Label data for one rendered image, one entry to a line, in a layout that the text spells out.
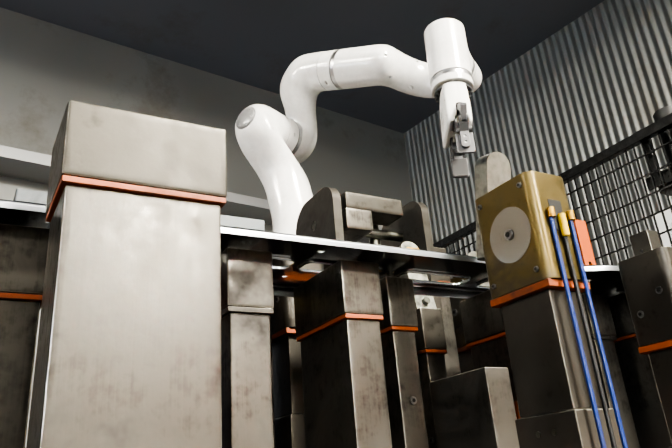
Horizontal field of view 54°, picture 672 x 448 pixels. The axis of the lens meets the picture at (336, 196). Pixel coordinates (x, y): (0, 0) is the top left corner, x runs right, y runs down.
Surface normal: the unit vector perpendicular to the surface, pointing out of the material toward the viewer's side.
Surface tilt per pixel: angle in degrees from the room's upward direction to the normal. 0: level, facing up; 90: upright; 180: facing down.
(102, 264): 90
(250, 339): 90
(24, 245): 90
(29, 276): 90
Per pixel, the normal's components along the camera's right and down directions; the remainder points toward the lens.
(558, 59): -0.81, -0.18
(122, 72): 0.58, -0.36
